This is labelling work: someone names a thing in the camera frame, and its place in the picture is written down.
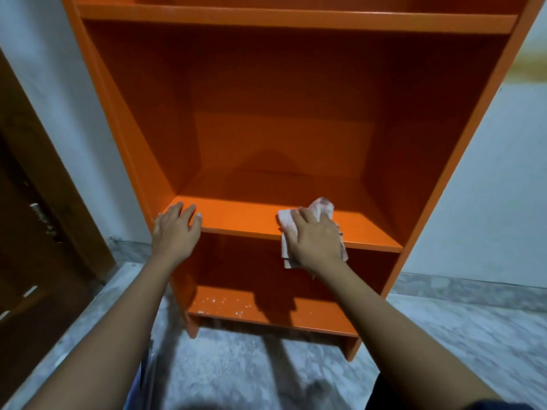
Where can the person's left hand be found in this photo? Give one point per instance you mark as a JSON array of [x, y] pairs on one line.
[[173, 241]]

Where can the person's right hand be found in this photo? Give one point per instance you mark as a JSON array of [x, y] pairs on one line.
[[314, 245]]

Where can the person's left thumb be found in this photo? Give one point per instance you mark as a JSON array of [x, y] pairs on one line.
[[196, 224]]

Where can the person's right middle finger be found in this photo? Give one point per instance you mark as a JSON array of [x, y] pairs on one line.
[[309, 215]]

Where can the person's left middle finger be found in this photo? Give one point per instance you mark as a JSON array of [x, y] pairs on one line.
[[174, 210]]

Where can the white cleaning cloth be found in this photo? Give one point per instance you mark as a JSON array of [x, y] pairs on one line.
[[321, 207]]

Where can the person's left forearm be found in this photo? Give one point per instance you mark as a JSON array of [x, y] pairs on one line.
[[102, 341]]

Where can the person's right forearm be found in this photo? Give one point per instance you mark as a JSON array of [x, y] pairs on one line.
[[397, 337]]

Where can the orange wooden shelf unit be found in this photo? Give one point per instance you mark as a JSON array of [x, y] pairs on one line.
[[273, 123]]

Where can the metal door latch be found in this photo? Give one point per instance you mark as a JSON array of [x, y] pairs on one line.
[[42, 217]]

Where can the blue garment edge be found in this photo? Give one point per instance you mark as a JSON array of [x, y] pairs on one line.
[[143, 380]]

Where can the dark brown wooden door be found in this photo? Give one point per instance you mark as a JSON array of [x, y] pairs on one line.
[[30, 294]]

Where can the brown wooden door frame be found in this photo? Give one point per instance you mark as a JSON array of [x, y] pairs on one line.
[[64, 200]]

